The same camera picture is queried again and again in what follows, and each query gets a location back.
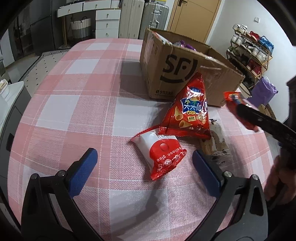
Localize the dark grey refrigerator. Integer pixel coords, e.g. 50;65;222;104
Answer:
8;7;56;59

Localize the woven laundry basket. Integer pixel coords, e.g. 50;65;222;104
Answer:
70;17;91;41

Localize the white drawer desk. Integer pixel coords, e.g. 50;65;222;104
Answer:
57;1;121;38

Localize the dotted cream rug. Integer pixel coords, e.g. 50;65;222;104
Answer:
20;48;70;96

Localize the wooden door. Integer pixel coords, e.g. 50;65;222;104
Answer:
166;0;221;43

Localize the red white balloon glue pack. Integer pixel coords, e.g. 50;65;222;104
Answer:
131;126;187;181

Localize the grey side cabinet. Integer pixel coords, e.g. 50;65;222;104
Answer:
1;81;31;186

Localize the clear cake bread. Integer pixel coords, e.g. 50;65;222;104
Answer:
200;119;232;157

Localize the silver suitcase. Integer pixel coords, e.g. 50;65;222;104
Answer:
138;1;169;40

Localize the red triangular chips bag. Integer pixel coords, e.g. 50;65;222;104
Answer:
159;72;211;140

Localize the purple grape candy bag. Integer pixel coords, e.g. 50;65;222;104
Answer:
173;40;196;51

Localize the SF cardboard box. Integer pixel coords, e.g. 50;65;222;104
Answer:
140;29;245;107

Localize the brown paper cat bag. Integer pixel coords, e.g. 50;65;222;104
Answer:
258;104;276;120

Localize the wooden shoe rack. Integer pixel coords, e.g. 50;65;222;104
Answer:
226;24;274;94

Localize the person's right hand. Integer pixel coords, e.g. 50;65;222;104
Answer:
264;155;295;204

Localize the beige suitcase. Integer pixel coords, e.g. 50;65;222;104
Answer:
118;0;145;39

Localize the large white red snack bag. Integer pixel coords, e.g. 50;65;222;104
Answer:
152;31;172;45

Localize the purple gift bag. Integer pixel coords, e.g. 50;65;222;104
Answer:
248;76;278;107

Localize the pink plaid tablecloth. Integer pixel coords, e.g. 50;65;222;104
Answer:
6;38;276;241

